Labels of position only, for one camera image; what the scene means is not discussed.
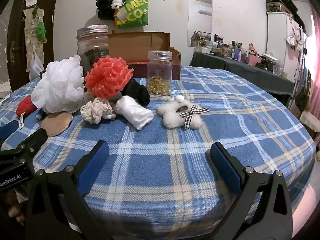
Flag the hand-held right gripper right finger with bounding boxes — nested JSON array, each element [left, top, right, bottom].
[[205, 141, 294, 240]]

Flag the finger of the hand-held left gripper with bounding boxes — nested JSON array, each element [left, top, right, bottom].
[[0, 120, 20, 143], [0, 128, 48, 166]]

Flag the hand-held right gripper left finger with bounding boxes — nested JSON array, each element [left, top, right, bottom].
[[25, 140, 110, 240]]

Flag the round beige sponge pad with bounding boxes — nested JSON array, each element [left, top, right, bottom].
[[40, 112, 73, 137]]

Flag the red knitted pouch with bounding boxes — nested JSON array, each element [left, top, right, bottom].
[[16, 95, 38, 129]]

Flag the cream lace scrunchie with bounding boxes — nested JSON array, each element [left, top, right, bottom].
[[80, 97, 117, 124]]

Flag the white mesh bath loofah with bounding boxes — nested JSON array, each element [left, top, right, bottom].
[[31, 54, 85, 113]]

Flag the white cloth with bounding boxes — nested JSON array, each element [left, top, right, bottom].
[[116, 95, 154, 130]]

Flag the white fluffy bow hair clip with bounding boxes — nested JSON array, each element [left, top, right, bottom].
[[157, 95, 210, 130]]

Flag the black knitted scrunchie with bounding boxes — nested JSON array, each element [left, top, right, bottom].
[[122, 78, 151, 107]]

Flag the coral mesh bath loofah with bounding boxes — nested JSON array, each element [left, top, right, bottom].
[[85, 57, 134, 98]]

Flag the cardboard box red inside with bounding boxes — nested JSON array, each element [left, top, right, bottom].
[[107, 31, 181, 81]]

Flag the person's left hand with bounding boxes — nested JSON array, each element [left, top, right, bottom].
[[6, 192, 27, 227]]

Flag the blue plaid blanket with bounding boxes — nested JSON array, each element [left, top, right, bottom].
[[0, 65, 317, 240]]

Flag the clear plastic bag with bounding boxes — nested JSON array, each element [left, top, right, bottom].
[[29, 52, 45, 80]]

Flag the side table with dark cloth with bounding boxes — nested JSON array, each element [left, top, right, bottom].
[[189, 51, 295, 98]]

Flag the dark brown door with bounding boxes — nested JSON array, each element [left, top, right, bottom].
[[7, 0, 60, 90]]

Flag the beige hanging organizer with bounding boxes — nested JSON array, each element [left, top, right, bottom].
[[24, 7, 47, 63]]

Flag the green plush toy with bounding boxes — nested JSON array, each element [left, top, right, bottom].
[[36, 22, 47, 42]]

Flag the small clear plastic jar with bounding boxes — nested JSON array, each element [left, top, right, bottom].
[[147, 51, 173, 96]]

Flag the row of cosmetic bottles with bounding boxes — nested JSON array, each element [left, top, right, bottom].
[[191, 31, 288, 78]]

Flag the large glass jar metal lid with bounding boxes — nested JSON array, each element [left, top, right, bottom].
[[76, 24, 110, 73]]

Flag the white cabinet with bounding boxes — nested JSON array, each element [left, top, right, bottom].
[[265, 11, 308, 65]]

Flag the pink curtain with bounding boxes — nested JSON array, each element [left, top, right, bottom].
[[304, 5, 320, 105]]

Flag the black bag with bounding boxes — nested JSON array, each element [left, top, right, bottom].
[[96, 0, 123, 20]]

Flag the green tote bag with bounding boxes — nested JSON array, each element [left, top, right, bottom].
[[114, 0, 150, 29]]

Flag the dark storage case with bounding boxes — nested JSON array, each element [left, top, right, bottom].
[[265, 0, 288, 13]]

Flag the dark cloth pile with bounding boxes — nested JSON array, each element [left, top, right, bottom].
[[276, 0, 307, 28]]

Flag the wall mirror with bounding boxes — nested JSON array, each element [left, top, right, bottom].
[[187, 0, 213, 48]]

